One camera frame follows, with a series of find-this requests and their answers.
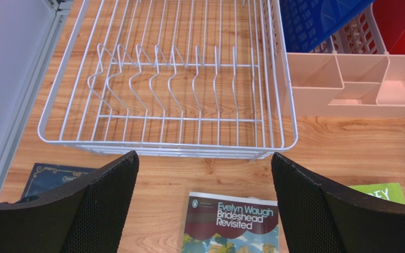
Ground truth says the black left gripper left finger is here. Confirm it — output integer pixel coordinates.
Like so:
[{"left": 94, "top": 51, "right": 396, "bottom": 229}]
[{"left": 0, "top": 151, "right": 139, "bottom": 252}]

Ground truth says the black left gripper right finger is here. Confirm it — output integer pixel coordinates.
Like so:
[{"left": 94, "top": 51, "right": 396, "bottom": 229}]
[{"left": 271, "top": 153, "right": 405, "bottom": 252}]

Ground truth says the dark nineteen eighty-four book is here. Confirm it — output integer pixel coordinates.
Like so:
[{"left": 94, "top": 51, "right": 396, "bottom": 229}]
[{"left": 21, "top": 163, "right": 96, "bottom": 198}]

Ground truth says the green 65-storey treehouse book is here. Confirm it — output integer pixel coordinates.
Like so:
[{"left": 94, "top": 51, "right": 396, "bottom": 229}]
[{"left": 350, "top": 182, "right": 405, "bottom": 205}]

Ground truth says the brideshead revisited book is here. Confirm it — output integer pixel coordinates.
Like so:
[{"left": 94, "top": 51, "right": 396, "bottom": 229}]
[{"left": 181, "top": 192, "right": 279, "bottom": 252}]

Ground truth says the pink plastic file organizer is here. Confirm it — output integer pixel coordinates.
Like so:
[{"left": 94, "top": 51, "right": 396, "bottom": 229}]
[{"left": 284, "top": 5, "right": 405, "bottom": 118}]

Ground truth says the blue folder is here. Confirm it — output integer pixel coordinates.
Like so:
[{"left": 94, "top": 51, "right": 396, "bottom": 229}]
[{"left": 279, "top": 0, "right": 374, "bottom": 53}]

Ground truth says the red folder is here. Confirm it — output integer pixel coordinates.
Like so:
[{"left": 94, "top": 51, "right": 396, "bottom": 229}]
[{"left": 372, "top": 0, "right": 405, "bottom": 55}]

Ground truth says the white wire dish rack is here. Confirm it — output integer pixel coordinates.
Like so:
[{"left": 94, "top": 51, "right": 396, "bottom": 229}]
[{"left": 37, "top": 1, "right": 298, "bottom": 161}]

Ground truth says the aluminium frame post left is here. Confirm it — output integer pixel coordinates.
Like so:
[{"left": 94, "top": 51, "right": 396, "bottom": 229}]
[{"left": 0, "top": 1, "right": 73, "bottom": 191}]

